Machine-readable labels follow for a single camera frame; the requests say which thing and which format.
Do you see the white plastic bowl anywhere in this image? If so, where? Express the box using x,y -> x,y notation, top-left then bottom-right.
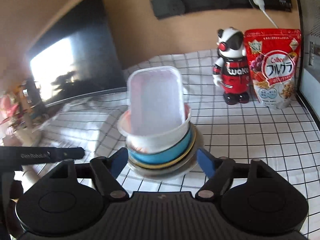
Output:
117,102 -> 191,154

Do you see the blue ceramic bowl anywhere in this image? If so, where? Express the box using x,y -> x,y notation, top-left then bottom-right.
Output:
127,125 -> 196,165

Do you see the red rectangular plastic container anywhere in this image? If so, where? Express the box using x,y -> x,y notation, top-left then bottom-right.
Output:
127,66 -> 185,135

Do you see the black monitor screen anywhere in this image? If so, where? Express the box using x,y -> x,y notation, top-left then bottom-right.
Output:
27,0 -> 126,106

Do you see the red panda robot figurine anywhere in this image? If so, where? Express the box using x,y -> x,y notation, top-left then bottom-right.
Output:
213,27 -> 250,105

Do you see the red granola cereal bag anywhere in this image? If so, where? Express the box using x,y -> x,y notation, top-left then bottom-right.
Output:
244,28 -> 302,109

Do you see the white microwave oven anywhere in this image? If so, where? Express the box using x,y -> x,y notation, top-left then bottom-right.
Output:
297,0 -> 319,127

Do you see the black wall power strip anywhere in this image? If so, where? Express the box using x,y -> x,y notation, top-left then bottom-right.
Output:
150,0 -> 292,20

